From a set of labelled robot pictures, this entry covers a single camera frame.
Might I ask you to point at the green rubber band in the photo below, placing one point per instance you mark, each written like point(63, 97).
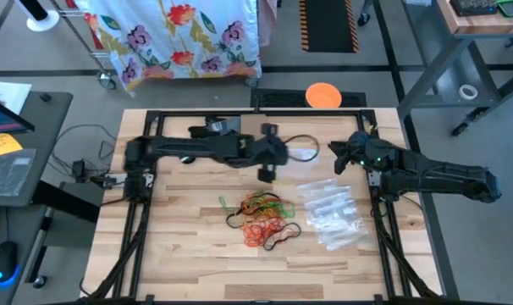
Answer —
point(224, 208)
point(291, 209)

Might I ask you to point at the black ribbed floor mat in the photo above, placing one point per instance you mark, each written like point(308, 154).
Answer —
point(273, 99)

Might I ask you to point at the black desk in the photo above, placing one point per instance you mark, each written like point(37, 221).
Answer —
point(55, 127)

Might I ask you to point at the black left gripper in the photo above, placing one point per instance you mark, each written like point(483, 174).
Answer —
point(265, 150)

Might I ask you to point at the pink cloth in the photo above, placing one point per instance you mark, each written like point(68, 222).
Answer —
point(267, 21)

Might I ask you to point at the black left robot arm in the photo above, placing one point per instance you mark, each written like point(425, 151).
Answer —
point(189, 148)

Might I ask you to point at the stack of clear plastic bags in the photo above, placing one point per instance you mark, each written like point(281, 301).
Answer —
point(332, 212)

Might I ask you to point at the black power adapter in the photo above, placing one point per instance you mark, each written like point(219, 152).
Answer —
point(78, 168)

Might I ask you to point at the white tape roll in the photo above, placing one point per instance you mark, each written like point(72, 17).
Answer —
point(461, 92)

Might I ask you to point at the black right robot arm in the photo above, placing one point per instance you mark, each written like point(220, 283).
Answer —
point(430, 173)

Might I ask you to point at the orange bowl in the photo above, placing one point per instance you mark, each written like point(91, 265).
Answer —
point(323, 95)

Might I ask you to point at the black round desk knob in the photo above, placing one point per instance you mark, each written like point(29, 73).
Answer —
point(45, 97)

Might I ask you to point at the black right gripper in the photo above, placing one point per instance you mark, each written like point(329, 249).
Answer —
point(364, 150)

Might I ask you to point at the white paper sheet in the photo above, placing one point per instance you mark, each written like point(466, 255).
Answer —
point(11, 95)

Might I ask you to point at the black computer mouse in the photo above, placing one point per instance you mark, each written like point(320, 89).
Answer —
point(3, 258)

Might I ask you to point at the gray workbench with wooden top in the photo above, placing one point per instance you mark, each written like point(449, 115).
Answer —
point(430, 75)

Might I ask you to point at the yellow sticky note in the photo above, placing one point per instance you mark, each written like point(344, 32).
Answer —
point(2, 144)

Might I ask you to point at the black caster wheel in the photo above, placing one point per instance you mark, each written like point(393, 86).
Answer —
point(363, 18)

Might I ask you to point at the white round pedestal base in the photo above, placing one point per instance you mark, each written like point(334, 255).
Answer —
point(42, 23)

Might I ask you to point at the black mat with hazard stripes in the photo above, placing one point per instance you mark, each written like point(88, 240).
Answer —
point(328, 25)

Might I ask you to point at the white floral cloth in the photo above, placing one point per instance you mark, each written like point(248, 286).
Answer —
point(176, 38)

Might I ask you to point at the green plastic tray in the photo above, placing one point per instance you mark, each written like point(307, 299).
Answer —
point(504, 12)

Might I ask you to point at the computer monitor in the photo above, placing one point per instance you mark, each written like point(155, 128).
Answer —
point(2, 118)

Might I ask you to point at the orange rubber band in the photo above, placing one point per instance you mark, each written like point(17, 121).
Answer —
point(252, 241)

